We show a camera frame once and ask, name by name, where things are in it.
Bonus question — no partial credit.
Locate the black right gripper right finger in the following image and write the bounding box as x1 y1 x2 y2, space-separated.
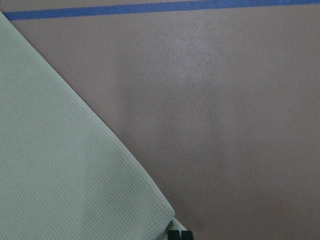
181 230 194 240

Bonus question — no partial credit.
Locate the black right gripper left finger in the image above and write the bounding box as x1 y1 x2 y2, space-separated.
167 230 181 240

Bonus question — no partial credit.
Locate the olive green long-sleeve shirt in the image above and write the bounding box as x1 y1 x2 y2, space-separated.
0 15 181 240

